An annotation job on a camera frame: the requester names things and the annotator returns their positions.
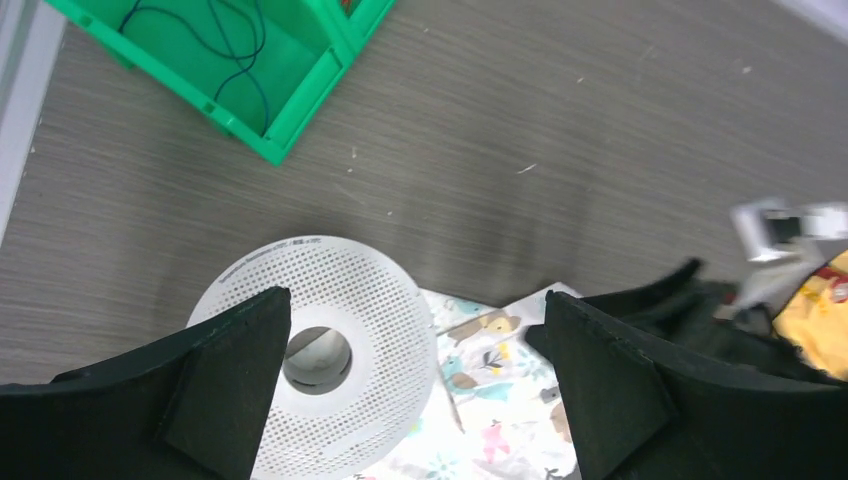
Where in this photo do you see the yellow printed cloth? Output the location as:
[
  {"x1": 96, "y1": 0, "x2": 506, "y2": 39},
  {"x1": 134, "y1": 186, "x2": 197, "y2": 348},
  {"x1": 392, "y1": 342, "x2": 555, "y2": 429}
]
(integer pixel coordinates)
[{"x1": 773, "y1": 252, "x2": 847, "y2": 381}]

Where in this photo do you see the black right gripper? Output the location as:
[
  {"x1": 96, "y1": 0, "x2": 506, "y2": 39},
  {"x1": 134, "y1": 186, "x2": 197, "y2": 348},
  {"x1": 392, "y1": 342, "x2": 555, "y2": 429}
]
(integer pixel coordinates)
[{"x1": 525, "y1": 259, "x2": 835, "y2": 386}]

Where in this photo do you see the white perforated cable spool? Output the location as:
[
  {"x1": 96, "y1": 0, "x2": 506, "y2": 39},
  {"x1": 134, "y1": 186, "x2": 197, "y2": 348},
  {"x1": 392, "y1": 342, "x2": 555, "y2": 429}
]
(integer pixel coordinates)
[{"x1": 189, "y1": 235, "x2": 438, "y2": 479}]

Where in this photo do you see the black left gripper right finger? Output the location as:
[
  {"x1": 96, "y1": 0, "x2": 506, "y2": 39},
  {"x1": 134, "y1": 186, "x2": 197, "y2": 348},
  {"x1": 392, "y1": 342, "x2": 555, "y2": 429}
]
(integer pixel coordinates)
[{"x1": 544, "y1": 291, "x2": 847, "y2": 479}]

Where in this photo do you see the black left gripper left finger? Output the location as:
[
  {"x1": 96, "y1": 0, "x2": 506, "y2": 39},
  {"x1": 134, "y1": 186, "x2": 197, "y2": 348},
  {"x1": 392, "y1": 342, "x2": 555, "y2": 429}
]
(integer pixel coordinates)
[{"x1": 1, "y1": 286, "x2": 291, "y2": 479}]

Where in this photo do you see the green plastic divided bin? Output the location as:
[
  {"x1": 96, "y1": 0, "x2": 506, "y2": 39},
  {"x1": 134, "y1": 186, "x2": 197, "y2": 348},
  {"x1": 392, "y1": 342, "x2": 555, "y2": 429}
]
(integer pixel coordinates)
[{"x1": 51, "y1": 0, "x2": 394, "y2": 165}]

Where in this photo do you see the white patterned cloth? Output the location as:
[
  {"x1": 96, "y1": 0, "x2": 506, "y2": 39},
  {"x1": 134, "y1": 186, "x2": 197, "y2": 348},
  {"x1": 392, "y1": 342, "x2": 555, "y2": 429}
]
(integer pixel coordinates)
[{"x1": 358, "y1": 289, "x2": 580, "y2": 479}]

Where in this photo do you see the blue cable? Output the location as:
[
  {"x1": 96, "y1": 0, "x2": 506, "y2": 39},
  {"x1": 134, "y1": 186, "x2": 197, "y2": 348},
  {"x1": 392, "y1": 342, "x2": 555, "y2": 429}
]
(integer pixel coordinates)
[{"x1": 117, "y1": 0, "x2": 272, "y2": 137}]

